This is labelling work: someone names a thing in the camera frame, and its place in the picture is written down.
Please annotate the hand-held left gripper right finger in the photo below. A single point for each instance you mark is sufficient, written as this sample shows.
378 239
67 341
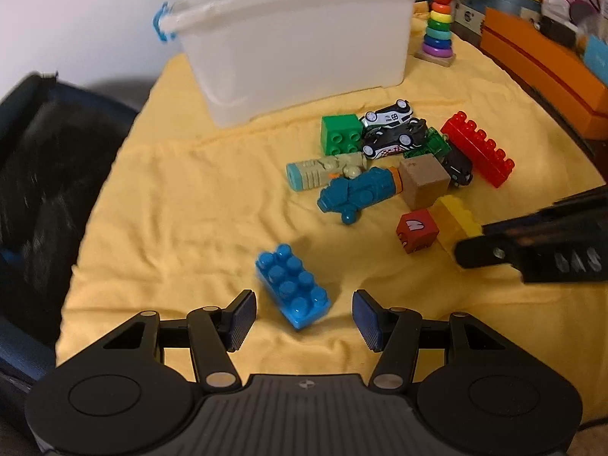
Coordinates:
367 319

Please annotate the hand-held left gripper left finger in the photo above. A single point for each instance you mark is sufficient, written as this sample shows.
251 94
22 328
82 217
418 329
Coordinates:
243 319

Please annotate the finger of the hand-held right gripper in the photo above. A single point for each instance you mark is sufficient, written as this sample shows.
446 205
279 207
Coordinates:
546 221
484 252

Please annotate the blue building brick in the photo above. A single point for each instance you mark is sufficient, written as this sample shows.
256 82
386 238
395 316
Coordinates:
292 289

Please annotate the green toy block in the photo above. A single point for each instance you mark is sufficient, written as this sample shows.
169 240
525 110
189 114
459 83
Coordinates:
433 145

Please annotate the white toy car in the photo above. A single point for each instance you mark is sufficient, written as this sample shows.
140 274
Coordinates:
387 114

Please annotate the white plastic storage bin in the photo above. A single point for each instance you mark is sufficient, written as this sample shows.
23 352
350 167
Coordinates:
294 47

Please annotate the yellow building brick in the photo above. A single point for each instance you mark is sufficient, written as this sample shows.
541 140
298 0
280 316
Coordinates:
453 218

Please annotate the red printed cube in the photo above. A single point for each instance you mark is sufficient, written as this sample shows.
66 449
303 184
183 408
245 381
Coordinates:
417 230

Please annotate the small dark toy car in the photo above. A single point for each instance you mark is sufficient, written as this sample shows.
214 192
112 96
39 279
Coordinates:
458 168

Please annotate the brown wooden cube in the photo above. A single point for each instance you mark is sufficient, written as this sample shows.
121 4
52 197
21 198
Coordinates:
422 180

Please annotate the red long building brick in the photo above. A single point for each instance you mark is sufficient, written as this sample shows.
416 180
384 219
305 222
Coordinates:
475 147

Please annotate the teal toy cannon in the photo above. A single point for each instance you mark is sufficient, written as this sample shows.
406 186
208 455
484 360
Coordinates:
356 192

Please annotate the yellow cloth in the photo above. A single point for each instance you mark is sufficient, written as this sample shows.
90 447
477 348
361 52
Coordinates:
190 199

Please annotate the black toy car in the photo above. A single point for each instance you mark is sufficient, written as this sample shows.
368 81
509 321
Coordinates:
392 138

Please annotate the beige toy with teal tip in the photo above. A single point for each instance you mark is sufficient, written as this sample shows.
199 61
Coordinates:
311 173

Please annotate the orange box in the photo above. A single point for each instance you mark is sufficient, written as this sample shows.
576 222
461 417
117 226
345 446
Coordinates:
536 61

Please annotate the light blue box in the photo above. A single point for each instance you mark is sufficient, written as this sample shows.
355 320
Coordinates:
597 57

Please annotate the green building brick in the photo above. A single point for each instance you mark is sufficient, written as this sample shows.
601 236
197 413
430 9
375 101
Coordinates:
339 133

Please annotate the dark blue box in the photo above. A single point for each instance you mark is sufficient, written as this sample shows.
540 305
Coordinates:
468 9

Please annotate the black chair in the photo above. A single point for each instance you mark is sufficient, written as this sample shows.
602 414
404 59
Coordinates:
52 161

